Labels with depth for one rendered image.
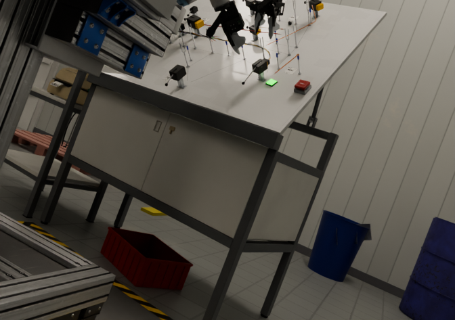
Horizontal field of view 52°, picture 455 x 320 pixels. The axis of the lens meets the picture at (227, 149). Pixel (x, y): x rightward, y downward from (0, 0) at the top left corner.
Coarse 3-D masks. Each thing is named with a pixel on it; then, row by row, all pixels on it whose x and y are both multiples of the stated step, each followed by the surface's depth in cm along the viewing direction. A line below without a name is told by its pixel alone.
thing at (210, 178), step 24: (168, 120) 218; (192, 120) 210; (168, 144) 215; (192, 144) 208; (216, 144) 201; (240, 144) 195; (168, 168) 212; (192, 168) 205; (216, 168) 199; (240, 168) 193; (144, 192) 217; (168, 192) 210; (192, 192) 203; (216, 192) 197; (240, 192) 191; (192, 216) 201; (216, 216) 195; (240, 216) 189
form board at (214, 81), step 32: (288, 0) 264; (320, 32) 233; (352, 32) 227; (160, 64) 237; (192, 64) 232; (224, 64) 227; (288, 64) 217; (320, 64) 212; (192, 96) 212; (224, 96) 208; (256, 96) 204; (288, 96) 199
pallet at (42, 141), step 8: (16, 136) 469; (24, 136) 461; (32, 136) 483; (40, 136) 505; (48, 136) 531; (24, 144) 484; (32, 144) 494; (40, 144) 449; (48, 144) 468; (64, 144) 515; (40, 152) 448; (64, 152) 460; (80, 168) 433
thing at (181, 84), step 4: (172, 68) 214; (176, 68) 213; (180, 68) 213; (184, 68) 214; (172, 72) 212; (176, 72) 211; (180, 72) 212; (184, 72) 215; (172, 76) 214; (176, 76) 212; (180, 76) 213; (176, 80) 213; (180, 80) 216; (180, 84) 217
